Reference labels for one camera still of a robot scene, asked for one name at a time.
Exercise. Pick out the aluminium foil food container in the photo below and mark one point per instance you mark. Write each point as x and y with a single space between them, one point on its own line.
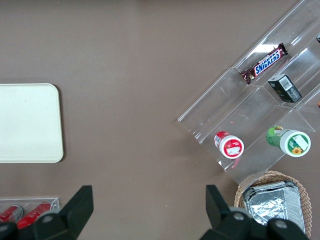
272 202

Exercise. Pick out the cream rectangular plastic tray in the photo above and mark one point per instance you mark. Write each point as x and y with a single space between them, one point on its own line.
27 122

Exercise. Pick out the brown table cover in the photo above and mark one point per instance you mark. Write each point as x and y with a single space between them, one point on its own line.
125 75

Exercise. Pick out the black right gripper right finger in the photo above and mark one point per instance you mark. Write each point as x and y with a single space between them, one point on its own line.
225 225

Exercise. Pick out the Snickers chocolate bar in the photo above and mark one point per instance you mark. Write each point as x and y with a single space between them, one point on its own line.
266 62

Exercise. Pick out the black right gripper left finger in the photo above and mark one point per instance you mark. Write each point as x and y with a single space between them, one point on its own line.
62 225

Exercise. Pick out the small black carton box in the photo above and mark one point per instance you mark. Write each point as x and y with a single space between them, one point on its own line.
285 87

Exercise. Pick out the clear acrylic bottle rack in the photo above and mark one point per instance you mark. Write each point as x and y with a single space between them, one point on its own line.
53 202

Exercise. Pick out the red lidded snack cup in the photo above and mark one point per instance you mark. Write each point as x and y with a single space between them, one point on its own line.
231 146

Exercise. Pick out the dark wrapped snack item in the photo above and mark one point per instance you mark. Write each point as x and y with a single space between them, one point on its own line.
318 38

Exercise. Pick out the wicker basket holding foil container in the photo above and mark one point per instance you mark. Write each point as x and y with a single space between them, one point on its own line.
275 175

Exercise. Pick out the green lidded snack cup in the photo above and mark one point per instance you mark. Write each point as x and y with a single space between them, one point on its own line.
295 142

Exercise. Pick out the clear acrylic stepped display shelf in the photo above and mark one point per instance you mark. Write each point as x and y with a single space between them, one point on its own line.
250 107

